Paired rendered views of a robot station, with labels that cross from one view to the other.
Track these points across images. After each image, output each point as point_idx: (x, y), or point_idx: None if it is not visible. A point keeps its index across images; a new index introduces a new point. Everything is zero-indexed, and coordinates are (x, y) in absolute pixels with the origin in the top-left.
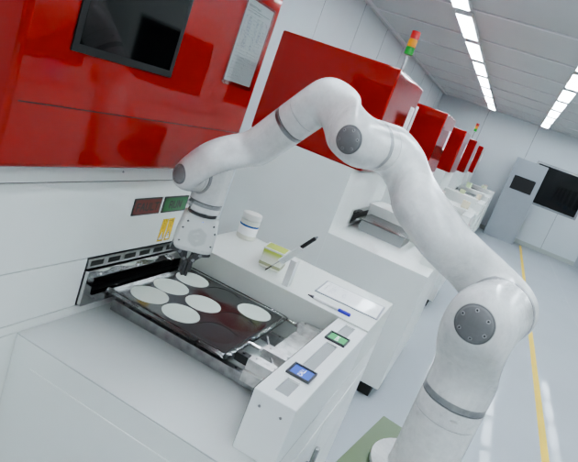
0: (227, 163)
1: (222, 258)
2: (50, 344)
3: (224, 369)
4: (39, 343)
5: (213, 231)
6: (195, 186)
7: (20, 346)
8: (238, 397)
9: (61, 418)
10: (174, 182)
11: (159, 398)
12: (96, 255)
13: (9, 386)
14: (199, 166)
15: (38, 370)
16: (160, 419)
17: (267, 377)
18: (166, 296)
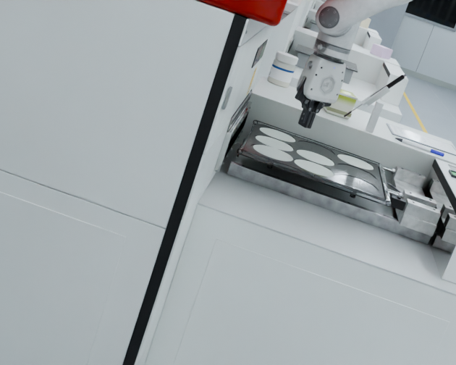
0: (387, 3)
1: (295, 108)
2: (231, 210)
3: (373, 219)
4: (224, 210)
5: (341, 77)
6: (345, 30)
7: (202, 216)
8: (401, 242)
9: (258, 282)
10: (321, 27)
11: (355, 248)
12: (233, 114)
13: (187, 261)
14: (358, 8)
15: (226, 239)
16: (376, 263)
17: None
18: (285, 153)
